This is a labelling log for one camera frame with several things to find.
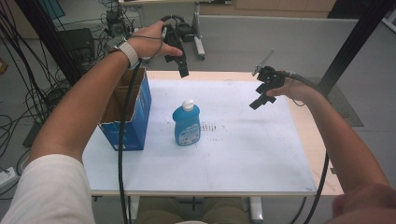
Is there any wristwatch with beige band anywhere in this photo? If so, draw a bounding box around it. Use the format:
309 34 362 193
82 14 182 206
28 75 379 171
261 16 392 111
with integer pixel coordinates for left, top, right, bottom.
106 35 140 70

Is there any black metal pole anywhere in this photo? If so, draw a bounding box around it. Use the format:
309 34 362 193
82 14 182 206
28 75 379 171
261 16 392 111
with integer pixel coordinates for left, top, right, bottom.
317 0 396 97
15 0 82 87

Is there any person's leg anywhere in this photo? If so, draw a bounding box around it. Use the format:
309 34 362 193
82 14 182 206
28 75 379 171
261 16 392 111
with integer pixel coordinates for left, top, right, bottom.
200 196 250 224
134 196 185 224

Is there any grey floor mat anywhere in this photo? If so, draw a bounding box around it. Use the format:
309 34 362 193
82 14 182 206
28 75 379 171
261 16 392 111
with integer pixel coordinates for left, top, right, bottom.
325 83 364 128

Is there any white shirt sleeve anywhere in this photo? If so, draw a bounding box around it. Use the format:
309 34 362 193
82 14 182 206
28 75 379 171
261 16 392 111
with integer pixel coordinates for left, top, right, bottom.
0 153 96 224

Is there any black computer case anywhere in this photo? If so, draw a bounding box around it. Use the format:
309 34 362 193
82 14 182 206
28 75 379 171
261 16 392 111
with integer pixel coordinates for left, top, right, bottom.
58 27 96 63

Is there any person's left hand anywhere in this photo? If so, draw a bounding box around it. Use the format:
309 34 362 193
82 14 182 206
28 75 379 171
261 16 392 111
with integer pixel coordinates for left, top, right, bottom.
126 21 184 61

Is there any white power strip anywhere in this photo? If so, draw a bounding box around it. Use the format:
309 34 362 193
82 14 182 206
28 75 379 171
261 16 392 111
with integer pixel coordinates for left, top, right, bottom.
0 166 21 189

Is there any tangle of black floor cables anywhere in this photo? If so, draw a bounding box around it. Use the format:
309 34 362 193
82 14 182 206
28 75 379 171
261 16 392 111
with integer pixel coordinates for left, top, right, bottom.
0 0 82 158

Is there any white table mat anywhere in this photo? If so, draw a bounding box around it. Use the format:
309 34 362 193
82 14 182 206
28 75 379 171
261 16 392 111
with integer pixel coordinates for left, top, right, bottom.
82 78 318 192

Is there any thin grey wrist cord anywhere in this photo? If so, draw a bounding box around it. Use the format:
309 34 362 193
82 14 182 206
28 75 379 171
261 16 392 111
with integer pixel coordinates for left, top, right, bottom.
130 34 166 60

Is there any person's left leg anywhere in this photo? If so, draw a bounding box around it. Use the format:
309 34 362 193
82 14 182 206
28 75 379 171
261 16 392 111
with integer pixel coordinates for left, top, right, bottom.
134 196 185 224

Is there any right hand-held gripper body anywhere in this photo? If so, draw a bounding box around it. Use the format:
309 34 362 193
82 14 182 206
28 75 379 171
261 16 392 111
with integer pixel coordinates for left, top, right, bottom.
251 48 287 94

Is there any blue cardboard box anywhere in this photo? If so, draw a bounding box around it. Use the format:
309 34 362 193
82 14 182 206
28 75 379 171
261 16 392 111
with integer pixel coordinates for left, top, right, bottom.
98 67 153 152

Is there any blue detergent bottle white cap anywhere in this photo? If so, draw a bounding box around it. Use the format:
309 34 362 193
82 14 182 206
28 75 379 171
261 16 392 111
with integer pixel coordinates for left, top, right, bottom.
172 99 202 147

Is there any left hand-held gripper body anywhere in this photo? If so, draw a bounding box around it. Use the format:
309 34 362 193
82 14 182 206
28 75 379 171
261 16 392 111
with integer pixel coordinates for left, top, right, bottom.
160 21 196 63

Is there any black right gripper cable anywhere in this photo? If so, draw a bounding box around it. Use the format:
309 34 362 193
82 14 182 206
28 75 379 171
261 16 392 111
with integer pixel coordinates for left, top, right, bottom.
281 70 331 224

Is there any white background table frame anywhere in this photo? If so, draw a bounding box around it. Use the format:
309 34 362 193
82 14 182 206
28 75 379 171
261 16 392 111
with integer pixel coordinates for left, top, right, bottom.
191 2 206 62

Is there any white table leg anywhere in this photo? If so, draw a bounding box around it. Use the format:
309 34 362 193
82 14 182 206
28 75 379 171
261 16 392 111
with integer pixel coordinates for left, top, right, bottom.
129 195 141 224
248 196 264 224

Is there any person's right hand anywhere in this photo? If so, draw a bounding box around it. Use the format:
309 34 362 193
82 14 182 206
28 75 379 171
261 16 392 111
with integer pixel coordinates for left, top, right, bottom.
265 77 316 105

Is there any person's right leg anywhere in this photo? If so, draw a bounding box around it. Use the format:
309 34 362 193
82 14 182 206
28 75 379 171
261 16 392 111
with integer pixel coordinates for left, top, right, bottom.
200 196 250 224

